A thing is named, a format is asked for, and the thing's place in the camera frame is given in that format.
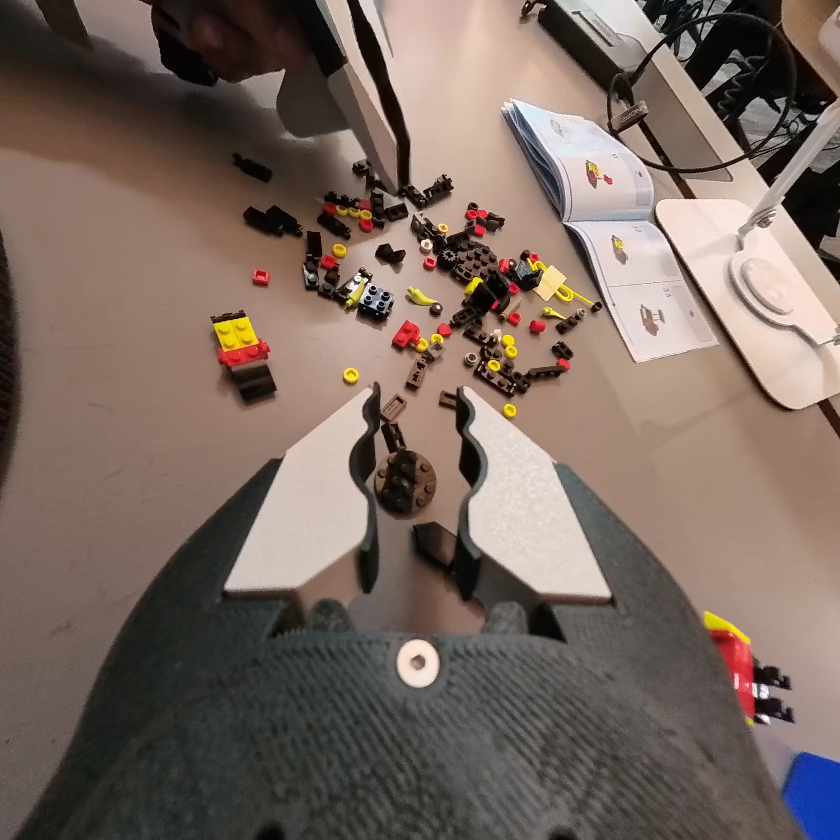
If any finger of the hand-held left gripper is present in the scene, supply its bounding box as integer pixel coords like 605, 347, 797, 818
276, 0, 403, 196
351, 0, 412, 193

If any long red yellow lego model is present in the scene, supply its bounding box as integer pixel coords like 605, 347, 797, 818
702, 610, 796, 727

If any black looped cable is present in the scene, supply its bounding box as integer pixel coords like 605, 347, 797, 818
605, 12, 800, 177

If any grey flat device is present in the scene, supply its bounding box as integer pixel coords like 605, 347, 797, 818
538, 0, 734, 182

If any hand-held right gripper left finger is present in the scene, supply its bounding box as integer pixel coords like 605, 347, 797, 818
222, 382, 383, 599

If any white lamp base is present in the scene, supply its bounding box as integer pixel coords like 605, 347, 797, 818
656, 98, 840, 411

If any person's left hand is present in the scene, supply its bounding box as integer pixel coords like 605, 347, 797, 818
190, 0, 309, 84

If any lego instruction booklet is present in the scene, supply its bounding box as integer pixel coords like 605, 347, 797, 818
502, 98, 721, 363

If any tan chair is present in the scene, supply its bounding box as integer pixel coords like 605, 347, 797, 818
780, 0, 840, 99

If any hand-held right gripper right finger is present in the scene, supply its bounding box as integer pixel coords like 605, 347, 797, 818
455, 385, 614, 606

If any wooden furniture leg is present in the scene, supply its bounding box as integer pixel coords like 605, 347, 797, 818
33, 0, 91, 48

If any blue box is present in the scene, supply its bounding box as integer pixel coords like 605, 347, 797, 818
783, 751, 840, 840

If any pile of lego pieces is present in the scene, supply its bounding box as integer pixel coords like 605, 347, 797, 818
231, 152, 602, 454

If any black round lego plate assembly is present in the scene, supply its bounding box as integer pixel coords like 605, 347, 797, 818
373, 448, 459, 574

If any yellow red black lego block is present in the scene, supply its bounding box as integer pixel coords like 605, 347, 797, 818
210, 310, 278, 404

